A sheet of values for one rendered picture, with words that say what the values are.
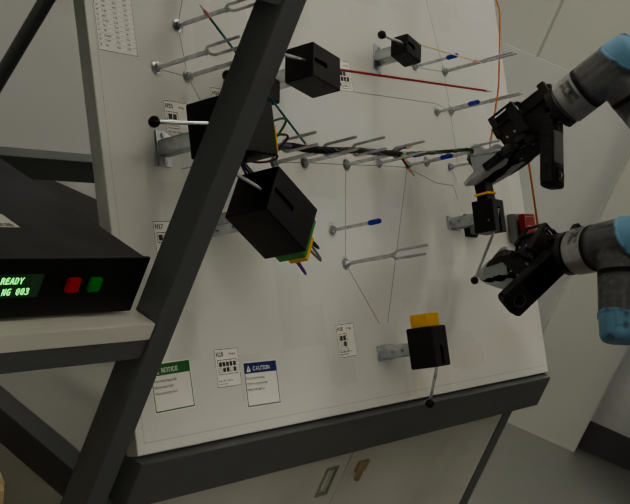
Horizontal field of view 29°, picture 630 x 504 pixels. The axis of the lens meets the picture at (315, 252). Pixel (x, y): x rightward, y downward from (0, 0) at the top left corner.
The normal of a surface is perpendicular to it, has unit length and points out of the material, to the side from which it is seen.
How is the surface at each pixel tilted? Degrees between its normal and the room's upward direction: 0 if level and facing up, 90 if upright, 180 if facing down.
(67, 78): 90
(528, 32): 90
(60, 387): 0
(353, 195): 54
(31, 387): 0
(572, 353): 90
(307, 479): 90
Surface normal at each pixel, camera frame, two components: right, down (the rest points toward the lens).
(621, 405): -0.16, 0.21
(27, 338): 0.74, 0.46
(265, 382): 0.82, -0.15
